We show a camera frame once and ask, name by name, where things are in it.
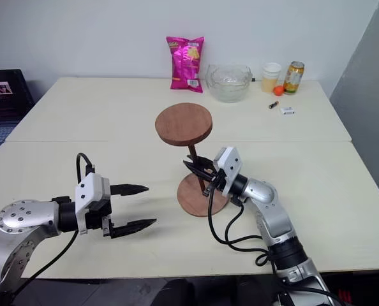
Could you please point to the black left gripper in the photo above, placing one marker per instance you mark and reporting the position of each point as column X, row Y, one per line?
column 97, row 213

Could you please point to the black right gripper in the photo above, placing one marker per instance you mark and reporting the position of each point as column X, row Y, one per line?
column 219, row 179

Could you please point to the wooden pole with round top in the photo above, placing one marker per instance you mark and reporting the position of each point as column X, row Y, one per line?
column 183, row 122

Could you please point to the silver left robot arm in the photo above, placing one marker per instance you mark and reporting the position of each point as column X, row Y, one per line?
column 17, row 220

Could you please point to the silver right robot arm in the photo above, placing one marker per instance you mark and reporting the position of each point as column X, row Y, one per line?
column 269, row 192

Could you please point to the round wooden base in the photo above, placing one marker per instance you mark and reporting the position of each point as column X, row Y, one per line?
column 192, row 197

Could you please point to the clear glass bowl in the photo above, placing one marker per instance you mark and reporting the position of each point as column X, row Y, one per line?
column 229, row 86

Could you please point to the black gold battery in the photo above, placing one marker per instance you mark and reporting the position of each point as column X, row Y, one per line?
column 273, row 104

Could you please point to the small white box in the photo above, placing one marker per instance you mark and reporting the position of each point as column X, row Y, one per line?
column 287, row 110

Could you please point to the pink chip bag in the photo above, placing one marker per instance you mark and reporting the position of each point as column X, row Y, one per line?
column 186, row 63

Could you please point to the cream paper cup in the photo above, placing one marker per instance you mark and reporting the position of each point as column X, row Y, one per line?
column 269, row 85

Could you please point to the small orange fruit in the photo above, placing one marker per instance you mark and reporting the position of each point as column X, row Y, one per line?
column 278, row 90

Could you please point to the yellow green drink can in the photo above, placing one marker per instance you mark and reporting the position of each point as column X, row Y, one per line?
column 294, row 78

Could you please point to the black plastic crate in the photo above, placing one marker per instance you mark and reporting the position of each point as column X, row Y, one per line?
column 7, row 102

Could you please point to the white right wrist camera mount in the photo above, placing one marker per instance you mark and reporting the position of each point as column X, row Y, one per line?
column 231, row 162

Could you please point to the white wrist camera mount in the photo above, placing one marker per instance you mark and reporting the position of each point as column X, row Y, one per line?
column 87, row 189
column 231, row 162

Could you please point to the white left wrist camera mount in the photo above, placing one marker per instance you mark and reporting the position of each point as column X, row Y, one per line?
column 87, row 189

